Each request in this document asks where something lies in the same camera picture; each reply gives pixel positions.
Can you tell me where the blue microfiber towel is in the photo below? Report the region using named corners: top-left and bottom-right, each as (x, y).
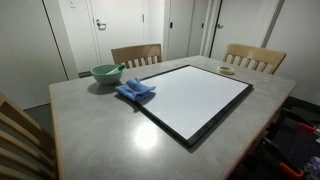
top-left (115, 78), bottom-right (156, 101)

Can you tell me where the black framed white board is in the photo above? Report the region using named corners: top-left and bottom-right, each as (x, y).
top-left (130, 65), bottom-right (253, 147)

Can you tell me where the wooden chair near bowl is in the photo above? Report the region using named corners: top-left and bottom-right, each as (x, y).
top-left (111, 44), bottom-right (162, 69)

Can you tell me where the green white utensil in bowl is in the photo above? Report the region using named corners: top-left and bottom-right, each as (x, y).
top-left (106, 64), bottom-right (126, 75)

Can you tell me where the green ceramic bowl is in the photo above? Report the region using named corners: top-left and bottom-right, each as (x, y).
top-left (91, 64), bottom-right (124, 85)

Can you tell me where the beige masking tape roll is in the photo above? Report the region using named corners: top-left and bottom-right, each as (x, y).
top-left (217, 66), bottom-right (234, 75)

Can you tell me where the round door knob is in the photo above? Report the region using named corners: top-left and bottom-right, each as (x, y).
top-left (217, 23), bottom-right (224, 29)

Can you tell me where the wooden chair near tape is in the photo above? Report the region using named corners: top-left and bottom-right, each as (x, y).
top-left (223, 44), bottom-right (286, 75)

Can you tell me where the orange black clamp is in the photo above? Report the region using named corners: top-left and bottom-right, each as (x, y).
top-left (281, 108), bottom-right (317, 132)
top-left (262, 138), bottom-right (304, 180)

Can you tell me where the wooden chair front left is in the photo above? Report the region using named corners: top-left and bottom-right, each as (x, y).
top-left (0, 93), bottom-right (59, 180)

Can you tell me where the silver door lever handle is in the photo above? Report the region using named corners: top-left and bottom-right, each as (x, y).
top-left (96, 19), bottom-right (106, 30)

